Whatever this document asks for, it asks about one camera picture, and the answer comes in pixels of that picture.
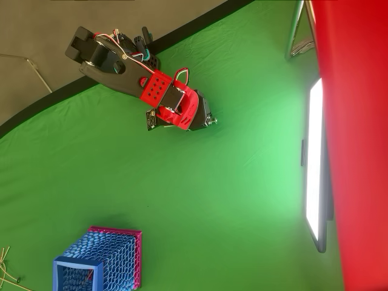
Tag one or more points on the chrome tubular stand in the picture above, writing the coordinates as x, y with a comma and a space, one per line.
292, 30

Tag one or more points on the black perforated bit holder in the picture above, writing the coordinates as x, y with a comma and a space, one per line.
154, 62

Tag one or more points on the blue and pink lattice basket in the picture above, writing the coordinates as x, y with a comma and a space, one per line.
115, 254

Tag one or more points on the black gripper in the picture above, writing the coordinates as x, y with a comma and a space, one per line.
202, 113

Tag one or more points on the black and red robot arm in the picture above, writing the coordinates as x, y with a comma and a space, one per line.
121, 75

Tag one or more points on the small wrist camera board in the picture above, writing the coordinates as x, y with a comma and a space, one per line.
151, 119

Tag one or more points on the red blurred panel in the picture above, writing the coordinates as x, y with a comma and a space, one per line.
357, 151

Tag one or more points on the green table cloth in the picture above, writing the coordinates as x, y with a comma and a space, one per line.
212, 182

